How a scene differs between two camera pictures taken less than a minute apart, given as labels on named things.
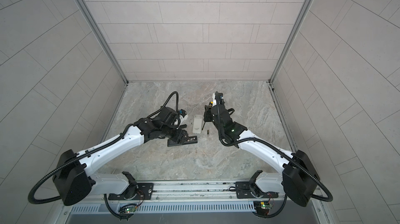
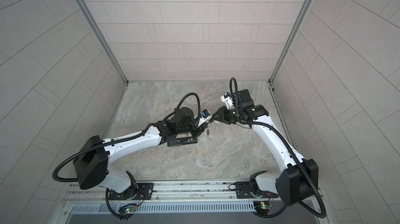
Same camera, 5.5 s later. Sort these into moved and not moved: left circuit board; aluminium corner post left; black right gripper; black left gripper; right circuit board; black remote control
Moved: black left gripper; black right gripper
Not moved: aluminium corner post left; left circuit board; right circuit board; black remote control
